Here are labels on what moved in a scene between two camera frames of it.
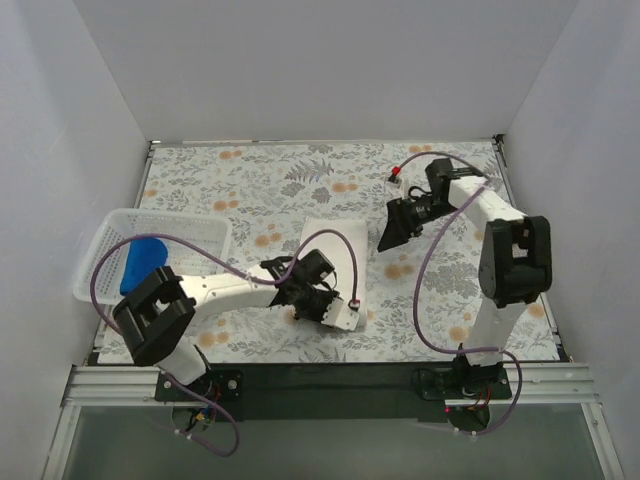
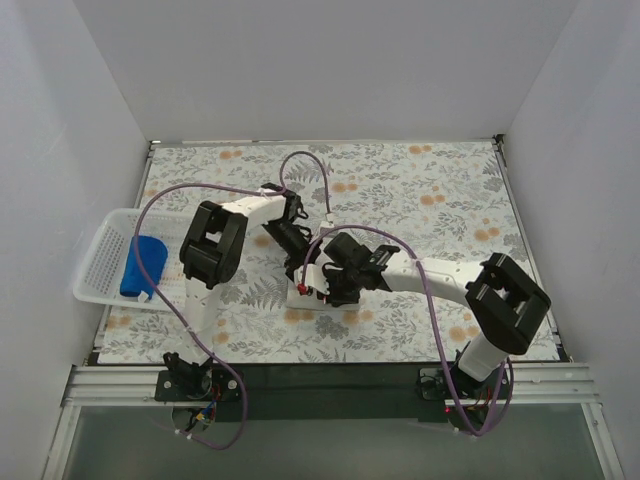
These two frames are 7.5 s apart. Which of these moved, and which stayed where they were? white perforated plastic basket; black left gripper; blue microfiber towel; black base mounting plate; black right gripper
Moved: black right gripper; black left gripper
Stayed: blue microfiber towel; white perforated plastic basket; black base mounting plate
